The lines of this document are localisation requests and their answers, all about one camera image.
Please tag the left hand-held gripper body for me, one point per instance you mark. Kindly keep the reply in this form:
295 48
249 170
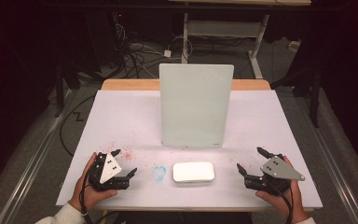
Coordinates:
109 169

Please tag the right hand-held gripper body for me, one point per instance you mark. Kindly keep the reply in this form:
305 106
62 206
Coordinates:
279 171

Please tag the white whiteboard eraser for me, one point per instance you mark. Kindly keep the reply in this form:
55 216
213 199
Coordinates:
193 171

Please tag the person's left hand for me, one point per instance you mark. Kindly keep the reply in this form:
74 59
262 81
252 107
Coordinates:
90 196

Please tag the person's right hand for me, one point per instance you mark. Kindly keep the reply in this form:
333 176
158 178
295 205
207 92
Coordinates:
279 205

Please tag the white table cover sheet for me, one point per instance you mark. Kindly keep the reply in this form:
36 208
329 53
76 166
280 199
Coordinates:
136 124

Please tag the person's dark pants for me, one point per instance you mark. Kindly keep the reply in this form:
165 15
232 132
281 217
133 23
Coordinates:
183 218

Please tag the black metal stand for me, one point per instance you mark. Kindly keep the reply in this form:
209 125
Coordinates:
315 93
60 90

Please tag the pale glass whiteboard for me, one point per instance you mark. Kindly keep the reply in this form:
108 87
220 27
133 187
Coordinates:
195 102

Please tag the white power strip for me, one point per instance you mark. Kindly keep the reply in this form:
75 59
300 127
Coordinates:
294 45

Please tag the white power adapter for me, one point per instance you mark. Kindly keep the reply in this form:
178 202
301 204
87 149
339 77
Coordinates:
167 53

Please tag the metal floor rail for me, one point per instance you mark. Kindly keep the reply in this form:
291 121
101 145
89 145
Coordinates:
332 168
34 155

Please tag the white metal desk frame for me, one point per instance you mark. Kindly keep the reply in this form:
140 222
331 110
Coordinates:
223 28

